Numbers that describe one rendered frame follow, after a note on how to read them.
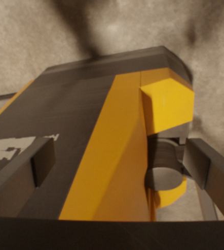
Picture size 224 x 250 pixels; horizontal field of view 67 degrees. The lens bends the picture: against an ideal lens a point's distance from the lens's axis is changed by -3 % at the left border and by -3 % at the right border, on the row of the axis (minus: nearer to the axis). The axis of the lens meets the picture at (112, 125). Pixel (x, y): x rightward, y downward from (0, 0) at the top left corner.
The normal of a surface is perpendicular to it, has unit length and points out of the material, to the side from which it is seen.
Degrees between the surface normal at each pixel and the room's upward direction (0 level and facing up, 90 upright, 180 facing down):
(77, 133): 90
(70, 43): 0
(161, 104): 22
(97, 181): 90
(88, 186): 90
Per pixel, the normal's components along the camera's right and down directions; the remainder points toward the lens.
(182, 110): 0.23, 0.57
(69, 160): -0.22, -0.76
